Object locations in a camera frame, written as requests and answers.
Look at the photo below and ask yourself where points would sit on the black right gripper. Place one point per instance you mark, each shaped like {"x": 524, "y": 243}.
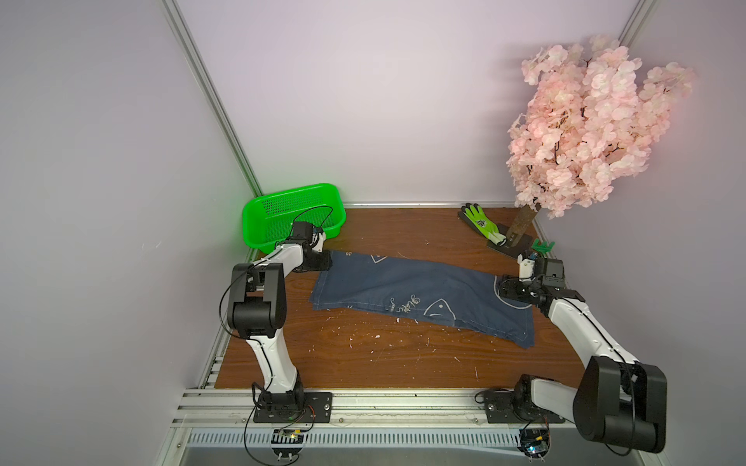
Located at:
{"x": 516, "y": 289}

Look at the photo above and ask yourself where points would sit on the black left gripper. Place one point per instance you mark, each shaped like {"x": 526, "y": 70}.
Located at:
{"x": 325, "y": 261}

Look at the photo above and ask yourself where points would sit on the blue printed pillowcase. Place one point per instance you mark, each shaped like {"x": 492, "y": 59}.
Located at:
{"x": 425, "y": 291}

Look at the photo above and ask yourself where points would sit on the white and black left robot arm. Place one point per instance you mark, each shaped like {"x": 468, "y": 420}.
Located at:
{"x": 257, "y": 311}

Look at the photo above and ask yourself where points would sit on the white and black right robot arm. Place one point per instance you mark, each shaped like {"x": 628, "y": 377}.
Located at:
{"x": 620, "y": 401}

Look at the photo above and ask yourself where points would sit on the green plastic basket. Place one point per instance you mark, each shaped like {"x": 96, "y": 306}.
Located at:
{"x": 267, "y": 220}

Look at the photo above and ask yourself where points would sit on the green and black work glove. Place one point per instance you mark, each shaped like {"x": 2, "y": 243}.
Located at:
{"x": 476, "y": 218}

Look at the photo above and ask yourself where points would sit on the pink artificial blossom tree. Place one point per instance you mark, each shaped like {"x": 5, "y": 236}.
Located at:
{"x": 589, "y": 123}

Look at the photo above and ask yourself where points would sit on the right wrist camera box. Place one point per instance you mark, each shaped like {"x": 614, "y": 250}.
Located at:
{"x": 537, "y": 267}

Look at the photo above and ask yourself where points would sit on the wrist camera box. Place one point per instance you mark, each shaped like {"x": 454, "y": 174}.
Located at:
{"x": 537, "y": 267}
{"x": 307, "y": 235}

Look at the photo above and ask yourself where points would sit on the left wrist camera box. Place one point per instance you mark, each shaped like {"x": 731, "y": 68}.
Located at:
{"x": 307, "y": 235}

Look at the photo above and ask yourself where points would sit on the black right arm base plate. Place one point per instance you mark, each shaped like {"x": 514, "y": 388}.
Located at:
{"x": 502, "y": 406}

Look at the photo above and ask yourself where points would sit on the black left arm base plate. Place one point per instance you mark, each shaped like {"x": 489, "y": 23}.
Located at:
{"x": 309, "y": 407}

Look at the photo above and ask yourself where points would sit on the right circuit board under rail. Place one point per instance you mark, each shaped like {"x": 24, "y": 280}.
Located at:
{"x": 535, "y": 443}

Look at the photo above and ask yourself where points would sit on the circuit board under rail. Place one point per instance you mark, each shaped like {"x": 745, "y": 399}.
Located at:
{"x": 287, "y": 444}
{"x": 535, "y": 443}

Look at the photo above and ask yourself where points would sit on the aluminium front rail frame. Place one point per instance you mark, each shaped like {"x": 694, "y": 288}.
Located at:
{"x": 396, "y": 418}

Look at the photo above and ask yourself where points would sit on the left circuit board under rail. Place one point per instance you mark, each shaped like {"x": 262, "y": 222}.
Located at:
{"x": 287, "y": 444}

